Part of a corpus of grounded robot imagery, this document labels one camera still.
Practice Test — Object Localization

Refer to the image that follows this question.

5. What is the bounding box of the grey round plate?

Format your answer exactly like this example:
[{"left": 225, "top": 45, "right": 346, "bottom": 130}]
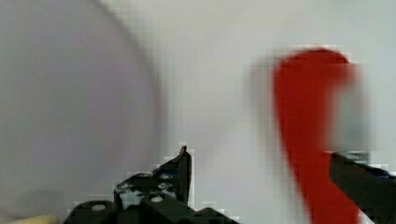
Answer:
[{"left": 0, "top": 0, "right": 160, "bottom": 219}]

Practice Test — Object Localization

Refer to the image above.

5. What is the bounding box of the red ketchup bottle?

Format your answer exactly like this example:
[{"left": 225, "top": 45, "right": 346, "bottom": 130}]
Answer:
[{"left": 273, "top": 49, "right": 359, "bottom": 224}]

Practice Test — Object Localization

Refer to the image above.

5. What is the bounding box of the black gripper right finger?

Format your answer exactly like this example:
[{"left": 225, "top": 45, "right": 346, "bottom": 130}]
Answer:
[{"left": 329, "top": 153, "right": 396, "bottom": 224}]

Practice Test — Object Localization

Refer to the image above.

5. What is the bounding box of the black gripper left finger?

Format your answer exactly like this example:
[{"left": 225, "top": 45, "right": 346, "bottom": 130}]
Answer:
[{"left": 114, "top": 146, "right": 191, "bottom": 207}]

